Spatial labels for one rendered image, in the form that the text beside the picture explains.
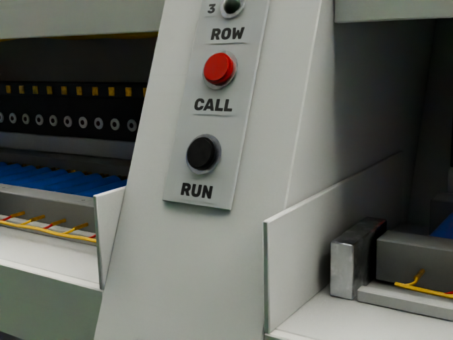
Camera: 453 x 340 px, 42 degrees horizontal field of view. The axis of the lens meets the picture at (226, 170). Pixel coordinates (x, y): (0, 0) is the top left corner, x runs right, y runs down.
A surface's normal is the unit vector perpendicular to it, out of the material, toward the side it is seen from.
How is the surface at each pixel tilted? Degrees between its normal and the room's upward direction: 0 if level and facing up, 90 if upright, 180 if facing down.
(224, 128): 90
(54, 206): 112
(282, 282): 90
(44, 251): 23
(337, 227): 90
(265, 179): 90
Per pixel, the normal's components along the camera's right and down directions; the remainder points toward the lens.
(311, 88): 0.84, 0.08
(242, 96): -0.51, -0.21
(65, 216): -0.54, 0.18
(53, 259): -0.03, -0.98
